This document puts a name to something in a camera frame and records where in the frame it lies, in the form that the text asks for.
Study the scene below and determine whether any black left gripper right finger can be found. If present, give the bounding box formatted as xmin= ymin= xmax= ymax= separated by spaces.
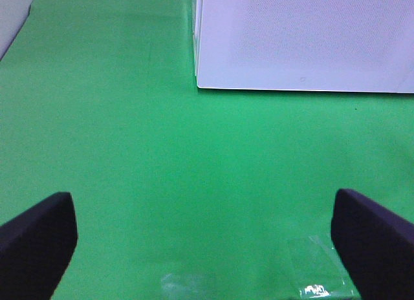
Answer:
xmin=331 ymin=189 xmax=413 ymax=299

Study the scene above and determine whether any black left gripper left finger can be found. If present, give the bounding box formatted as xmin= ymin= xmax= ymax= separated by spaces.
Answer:
xmin=1 ymin=192 xmax=78 ymax=299

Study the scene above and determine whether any white microwave door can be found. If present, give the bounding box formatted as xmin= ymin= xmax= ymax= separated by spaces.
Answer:
xmin=193 ymin=0 xmax=413 ymax=93

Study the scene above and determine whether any clear tape patch right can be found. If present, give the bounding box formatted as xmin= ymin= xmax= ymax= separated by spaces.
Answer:
xmin=287 ymin=233 xmax=360 ymax=299

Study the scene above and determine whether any clear tape patch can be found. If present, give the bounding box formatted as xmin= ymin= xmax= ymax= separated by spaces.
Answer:
xmin=160 ymin=272 xmax=217 ymax=299
xmin=287 ymin=233 xmax=360 ymax=299

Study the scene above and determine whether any clear tape patch left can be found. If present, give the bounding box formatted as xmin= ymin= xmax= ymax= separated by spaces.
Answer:
xmin=160 ymin=272 xmax=217 ymax=299

